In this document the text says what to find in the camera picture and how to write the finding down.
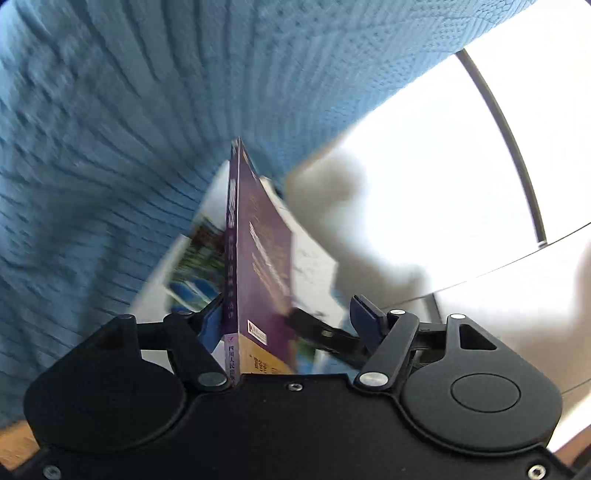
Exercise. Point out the white lined paper sheet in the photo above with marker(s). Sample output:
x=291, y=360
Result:
x=151, y=304

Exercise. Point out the white text paper sheets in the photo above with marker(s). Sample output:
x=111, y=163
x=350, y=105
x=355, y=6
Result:
x=312, y=276

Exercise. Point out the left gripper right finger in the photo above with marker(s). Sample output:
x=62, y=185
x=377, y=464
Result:
x=387, y=336

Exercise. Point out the building photo postcard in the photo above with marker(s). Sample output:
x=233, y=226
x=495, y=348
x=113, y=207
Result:
x=198, y=277

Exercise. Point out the dark curved metal bar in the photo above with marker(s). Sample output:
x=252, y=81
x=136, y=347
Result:
x=510, y=142

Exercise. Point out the right blue floor chair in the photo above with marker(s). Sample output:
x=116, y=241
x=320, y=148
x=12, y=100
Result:
x=115, y=116

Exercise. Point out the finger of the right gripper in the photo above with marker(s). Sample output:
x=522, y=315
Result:
x=339, y=343

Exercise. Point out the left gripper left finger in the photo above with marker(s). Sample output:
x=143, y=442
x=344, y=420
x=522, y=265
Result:
x=191, y=339

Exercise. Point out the purple and gold book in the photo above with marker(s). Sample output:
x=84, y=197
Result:
x=257, y=291

